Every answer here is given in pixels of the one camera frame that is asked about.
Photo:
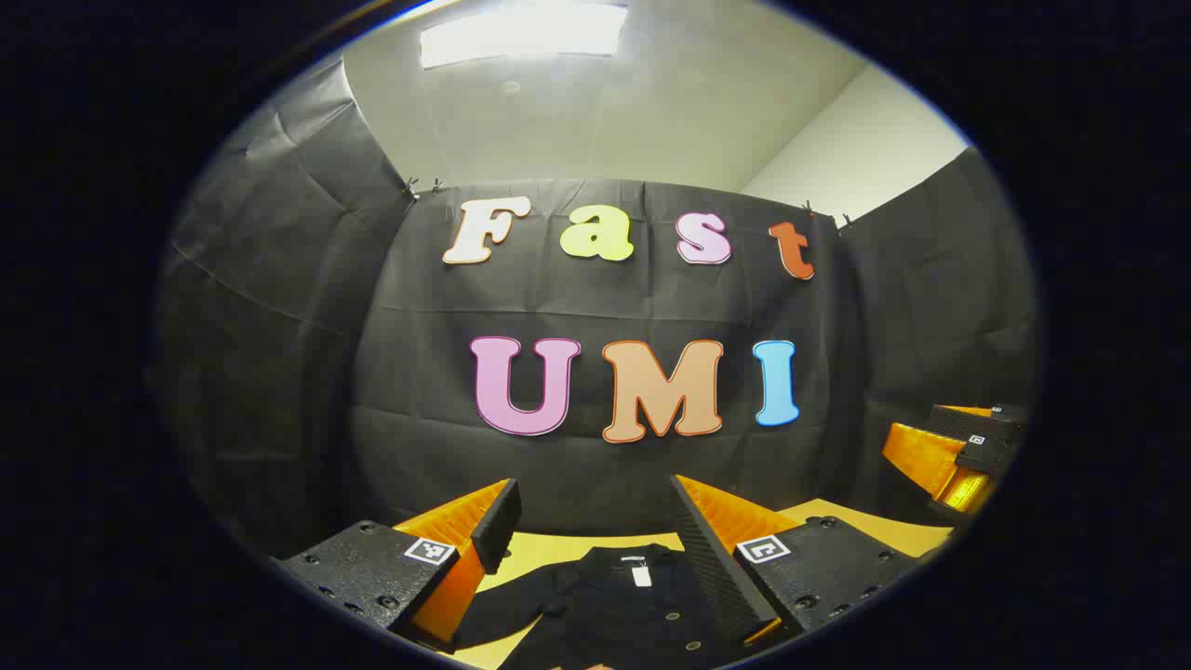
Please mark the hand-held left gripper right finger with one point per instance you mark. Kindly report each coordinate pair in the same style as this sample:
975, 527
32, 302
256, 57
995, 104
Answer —
712, 568

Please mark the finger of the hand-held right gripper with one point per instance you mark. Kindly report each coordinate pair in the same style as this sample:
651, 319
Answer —
968, 421
921, 456

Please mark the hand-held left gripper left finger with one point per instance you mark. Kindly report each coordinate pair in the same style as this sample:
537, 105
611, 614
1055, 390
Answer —
498, 526

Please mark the black button shirt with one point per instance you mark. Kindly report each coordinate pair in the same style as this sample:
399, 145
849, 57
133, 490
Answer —
614, 614

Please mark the black backdrop cloth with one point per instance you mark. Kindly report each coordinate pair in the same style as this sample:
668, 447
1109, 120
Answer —
419, 372

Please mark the ceiling light panel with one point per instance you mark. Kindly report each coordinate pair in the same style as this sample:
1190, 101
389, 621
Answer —
521, 33

